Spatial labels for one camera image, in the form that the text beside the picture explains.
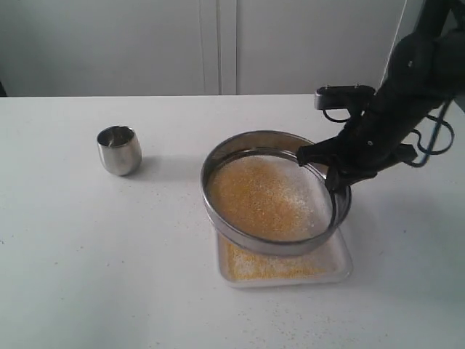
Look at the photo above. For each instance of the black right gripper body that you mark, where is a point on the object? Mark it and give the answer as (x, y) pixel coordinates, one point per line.
(371, 142)

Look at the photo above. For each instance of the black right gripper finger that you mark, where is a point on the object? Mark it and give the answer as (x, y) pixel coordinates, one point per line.
(337, 178)
(325, 153)

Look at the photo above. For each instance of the round stainless steel sieve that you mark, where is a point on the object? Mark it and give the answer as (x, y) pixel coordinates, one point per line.
(267, 143)

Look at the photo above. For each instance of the rice and millet grain mix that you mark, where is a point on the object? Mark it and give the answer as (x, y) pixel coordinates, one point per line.
(270, 197)

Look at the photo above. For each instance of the stainless steel cup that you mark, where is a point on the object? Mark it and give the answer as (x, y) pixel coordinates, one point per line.
(119, 150)

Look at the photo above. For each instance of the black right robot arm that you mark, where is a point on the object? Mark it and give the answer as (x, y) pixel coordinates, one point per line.
(424, 74)

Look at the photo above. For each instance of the white square tray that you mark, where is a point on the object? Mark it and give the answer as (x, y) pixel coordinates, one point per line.
(335, 243)

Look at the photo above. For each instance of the yellow millet in tray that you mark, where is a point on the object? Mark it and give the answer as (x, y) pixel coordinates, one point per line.
(241, 265)

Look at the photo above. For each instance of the white cabinet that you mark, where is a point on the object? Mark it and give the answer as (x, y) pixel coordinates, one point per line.
(84, 48)

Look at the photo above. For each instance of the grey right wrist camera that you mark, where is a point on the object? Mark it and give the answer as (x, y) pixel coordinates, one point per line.
(342, 97)

